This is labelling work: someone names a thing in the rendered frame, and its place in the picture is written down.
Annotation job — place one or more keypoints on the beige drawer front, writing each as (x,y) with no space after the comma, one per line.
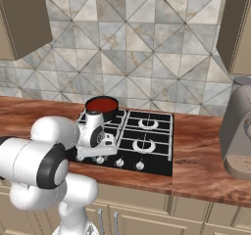
(228,216)
(134,198)

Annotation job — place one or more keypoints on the black saucepan with red sauce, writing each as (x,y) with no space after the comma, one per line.
(101,105)

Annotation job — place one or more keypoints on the silver hob knob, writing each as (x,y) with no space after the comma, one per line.
(100,160)
(140,164)
(120,162)

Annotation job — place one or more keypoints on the white wall socket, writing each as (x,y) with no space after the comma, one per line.
(4,75)

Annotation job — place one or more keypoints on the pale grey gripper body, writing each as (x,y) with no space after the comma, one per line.
(98,151)

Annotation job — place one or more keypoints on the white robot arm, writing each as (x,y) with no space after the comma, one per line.
(31,162)

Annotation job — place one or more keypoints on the beige wall cupboard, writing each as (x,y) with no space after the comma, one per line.
(23,17)
(237,26)

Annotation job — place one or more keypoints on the beige cupboard door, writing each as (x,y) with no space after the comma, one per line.
(94,217)
(157,224)

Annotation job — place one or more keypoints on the grey coffee machine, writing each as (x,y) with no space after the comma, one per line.
(235,131)

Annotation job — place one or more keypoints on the black gas hob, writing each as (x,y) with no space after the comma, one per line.
(153,137)

